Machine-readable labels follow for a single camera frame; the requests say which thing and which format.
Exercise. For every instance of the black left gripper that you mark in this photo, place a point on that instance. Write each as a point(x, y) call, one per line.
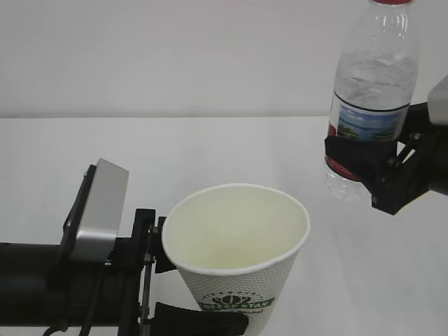
point(128, 282)

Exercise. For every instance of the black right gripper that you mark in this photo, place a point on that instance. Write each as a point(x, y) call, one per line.
point(393, 179)

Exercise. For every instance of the white paper cup green logo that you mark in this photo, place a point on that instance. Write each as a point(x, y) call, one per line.
point(234, 246)

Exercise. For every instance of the clear plastic water bottle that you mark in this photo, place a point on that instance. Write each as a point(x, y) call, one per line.
point(376, 74)

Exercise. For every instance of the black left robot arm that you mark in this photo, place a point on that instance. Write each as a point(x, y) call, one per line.
point(39, 288)

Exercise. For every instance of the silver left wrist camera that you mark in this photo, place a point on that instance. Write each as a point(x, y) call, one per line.
point(92, 225)

